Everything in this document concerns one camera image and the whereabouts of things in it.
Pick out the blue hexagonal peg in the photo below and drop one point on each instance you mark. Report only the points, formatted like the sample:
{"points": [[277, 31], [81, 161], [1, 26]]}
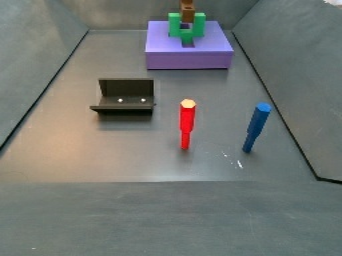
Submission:
{"points": [[256, 126]]}

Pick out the green U-shaped block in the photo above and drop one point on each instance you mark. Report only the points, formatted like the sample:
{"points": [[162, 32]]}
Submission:
{"points": [[186, 30]]}

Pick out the red hexagonal peg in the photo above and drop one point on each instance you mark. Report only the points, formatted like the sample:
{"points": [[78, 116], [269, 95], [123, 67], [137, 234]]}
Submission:
{"points": [[186, 121]]}

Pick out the brown T-shaped block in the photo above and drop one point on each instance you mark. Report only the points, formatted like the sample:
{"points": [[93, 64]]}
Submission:
{"points": [[188, 11]]}

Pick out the black angle fixture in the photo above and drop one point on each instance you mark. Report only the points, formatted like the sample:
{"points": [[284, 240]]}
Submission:
{"points": [[126, 95]]}

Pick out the purple base block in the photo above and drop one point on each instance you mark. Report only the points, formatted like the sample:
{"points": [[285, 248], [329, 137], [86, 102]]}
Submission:
{"points": [[212, 52]]}

